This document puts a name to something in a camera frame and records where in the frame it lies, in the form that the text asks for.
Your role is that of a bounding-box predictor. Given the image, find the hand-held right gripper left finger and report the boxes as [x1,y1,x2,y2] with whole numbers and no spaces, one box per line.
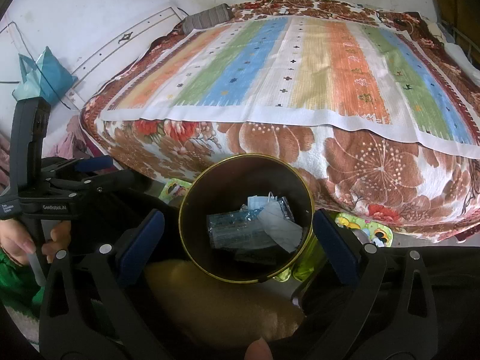
[38,210,181,360]

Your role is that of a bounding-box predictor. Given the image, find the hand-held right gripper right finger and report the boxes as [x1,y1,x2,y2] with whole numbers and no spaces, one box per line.
[313,209,439,360]

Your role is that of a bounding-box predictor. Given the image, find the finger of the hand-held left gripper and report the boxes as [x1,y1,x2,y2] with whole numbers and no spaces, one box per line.
[22,170,140,216]
[40,155,113,181]

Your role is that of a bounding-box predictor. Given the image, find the white tissue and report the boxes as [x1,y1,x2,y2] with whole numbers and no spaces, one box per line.
[259,204,304,253]

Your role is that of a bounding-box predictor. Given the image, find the dark bin with gold rim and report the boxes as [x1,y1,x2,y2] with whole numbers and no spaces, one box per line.
[178,154,327,284]

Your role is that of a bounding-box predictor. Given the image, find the printed clear plastic packet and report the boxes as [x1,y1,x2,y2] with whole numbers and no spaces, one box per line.
[207,197,295,250]

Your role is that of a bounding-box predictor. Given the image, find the person's left forearm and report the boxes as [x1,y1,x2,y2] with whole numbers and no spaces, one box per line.
[0,249,43,317]

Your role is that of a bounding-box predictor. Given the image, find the person's left hand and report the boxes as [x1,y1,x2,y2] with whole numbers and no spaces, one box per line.
[0,219,72,267]

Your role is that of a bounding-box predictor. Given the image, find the person's right hand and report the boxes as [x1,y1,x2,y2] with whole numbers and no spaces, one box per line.
[245,339,273,360]

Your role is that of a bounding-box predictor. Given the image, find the pink cloth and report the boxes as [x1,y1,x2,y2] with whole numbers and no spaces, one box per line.
[0,114,98,184]

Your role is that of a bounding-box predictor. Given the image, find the brown floral blanket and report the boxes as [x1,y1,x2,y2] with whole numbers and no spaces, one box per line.
[79,0,480,244]

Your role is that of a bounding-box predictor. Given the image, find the white headboard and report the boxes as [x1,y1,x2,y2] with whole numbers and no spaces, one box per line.
[0,4,188,121]

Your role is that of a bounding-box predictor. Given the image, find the black pants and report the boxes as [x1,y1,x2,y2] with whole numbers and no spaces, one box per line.
[49,172,480,360]

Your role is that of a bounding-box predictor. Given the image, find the striped colourful mat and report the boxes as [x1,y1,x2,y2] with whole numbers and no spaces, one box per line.
[98,14,480,156]

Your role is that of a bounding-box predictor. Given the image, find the grey striped pillow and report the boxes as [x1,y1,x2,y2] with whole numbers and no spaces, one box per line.
[182,3,234,34]

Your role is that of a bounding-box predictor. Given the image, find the metal wire rack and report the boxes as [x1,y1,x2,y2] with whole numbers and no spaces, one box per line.
[440,19,480,70]

